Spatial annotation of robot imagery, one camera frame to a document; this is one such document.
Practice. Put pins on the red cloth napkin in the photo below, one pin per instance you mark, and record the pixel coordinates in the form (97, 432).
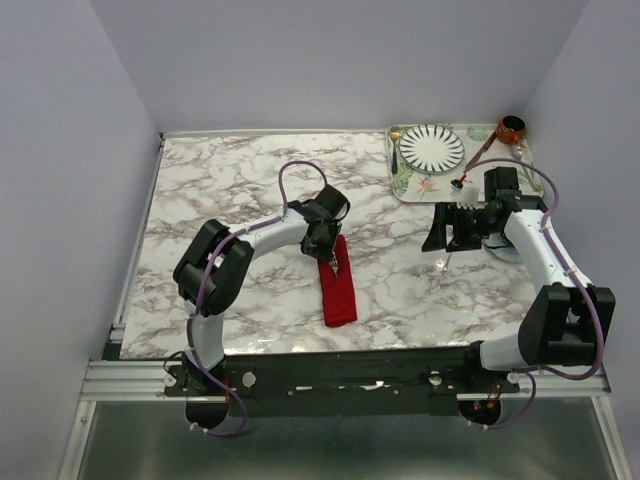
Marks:
(337, 287)

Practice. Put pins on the silver fork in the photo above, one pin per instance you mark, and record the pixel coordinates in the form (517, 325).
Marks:
(334, 265)

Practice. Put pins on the silver spoon on tray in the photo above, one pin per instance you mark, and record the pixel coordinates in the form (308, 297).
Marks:
(516, 152)

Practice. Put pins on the silver spoon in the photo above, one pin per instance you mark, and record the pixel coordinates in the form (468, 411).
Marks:
(516, 152)
(446, 264)

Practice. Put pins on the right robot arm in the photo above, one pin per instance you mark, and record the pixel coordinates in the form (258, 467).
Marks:
(565, 328)

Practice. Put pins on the orange black cup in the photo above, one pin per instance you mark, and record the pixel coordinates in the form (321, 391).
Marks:
(510, 130)

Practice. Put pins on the gold fork green handle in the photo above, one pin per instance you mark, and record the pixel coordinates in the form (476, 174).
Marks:
(394, 135)

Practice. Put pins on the floral serving tray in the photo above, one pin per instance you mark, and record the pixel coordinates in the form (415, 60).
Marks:
(415, 187)

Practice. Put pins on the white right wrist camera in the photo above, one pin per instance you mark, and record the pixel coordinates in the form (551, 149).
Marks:
(465, 194)

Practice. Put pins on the striped white plate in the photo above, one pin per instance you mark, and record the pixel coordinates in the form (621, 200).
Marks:
(431, 149)

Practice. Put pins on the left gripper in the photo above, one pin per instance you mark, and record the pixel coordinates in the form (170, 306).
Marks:
(324, 253)

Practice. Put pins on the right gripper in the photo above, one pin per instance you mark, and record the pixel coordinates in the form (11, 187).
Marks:
(449, 213)

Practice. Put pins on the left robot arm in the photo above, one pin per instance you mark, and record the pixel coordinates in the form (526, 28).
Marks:
(212, 271)

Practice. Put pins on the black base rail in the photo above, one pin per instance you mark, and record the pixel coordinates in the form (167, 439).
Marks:
(349, 383)

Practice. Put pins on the brown handled knife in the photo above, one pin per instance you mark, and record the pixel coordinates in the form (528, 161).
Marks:
(485, 147)

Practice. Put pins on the grey saucer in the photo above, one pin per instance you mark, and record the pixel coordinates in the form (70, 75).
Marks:
(503, 251)

